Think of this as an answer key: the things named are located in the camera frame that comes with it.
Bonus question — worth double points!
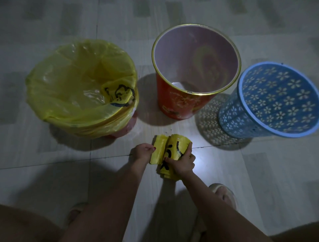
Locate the person's left hand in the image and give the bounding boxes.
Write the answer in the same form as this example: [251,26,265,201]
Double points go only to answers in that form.
[134,143,157,166]

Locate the person's right hand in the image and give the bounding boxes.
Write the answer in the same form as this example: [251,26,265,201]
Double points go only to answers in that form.
[163,142,196,176]

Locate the yellow garbage bag roll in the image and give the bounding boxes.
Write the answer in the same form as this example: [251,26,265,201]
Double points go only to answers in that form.
[150,134,193,180]

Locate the person's right forearm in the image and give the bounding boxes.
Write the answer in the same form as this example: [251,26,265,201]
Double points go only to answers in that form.
[180,172,274,242]

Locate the person's left forearm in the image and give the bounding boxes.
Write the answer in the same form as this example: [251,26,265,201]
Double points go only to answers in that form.
[60,160,147,242]

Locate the pink plastic waste bin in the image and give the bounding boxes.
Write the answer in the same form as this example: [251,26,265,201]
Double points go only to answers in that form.
[106,110,138,139]

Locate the person's right slipper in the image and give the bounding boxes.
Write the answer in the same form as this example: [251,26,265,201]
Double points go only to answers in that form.
[190,183,238,242]

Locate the person's slipper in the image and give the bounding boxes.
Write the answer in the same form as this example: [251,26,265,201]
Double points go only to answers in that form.
[65,202,88,226]
[190,183,238,242]

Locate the red gold-rimmed waste bin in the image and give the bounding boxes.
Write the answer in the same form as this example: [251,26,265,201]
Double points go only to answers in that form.
[151,24,242,121]

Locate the yellow plastic bin liner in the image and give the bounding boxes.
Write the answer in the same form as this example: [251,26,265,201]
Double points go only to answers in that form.
[25,39,139,139]

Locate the blue flower-pattern waste bin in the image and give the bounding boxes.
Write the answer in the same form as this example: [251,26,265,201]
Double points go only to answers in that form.
[218,61,319,139]

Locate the person's left slipper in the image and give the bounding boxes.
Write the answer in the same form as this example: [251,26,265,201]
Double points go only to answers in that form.
[65,202,88,226]

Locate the person's right leg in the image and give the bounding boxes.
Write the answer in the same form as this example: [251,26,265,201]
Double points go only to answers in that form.
[269,221,319,242]

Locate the person's leg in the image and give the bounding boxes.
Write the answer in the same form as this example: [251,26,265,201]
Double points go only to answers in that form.
[269,221,319,242]
[0,204,63,242]

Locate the person's left leg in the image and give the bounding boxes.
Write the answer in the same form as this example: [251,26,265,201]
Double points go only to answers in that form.
[0,204,63,242]

